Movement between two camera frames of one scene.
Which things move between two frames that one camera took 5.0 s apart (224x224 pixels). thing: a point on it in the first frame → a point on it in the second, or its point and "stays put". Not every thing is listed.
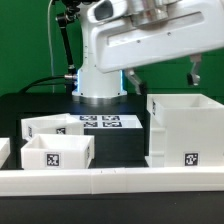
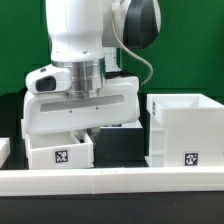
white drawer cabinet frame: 185,130 stays put
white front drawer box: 58,152 stays put
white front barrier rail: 18,183 stays put
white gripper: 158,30 → 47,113
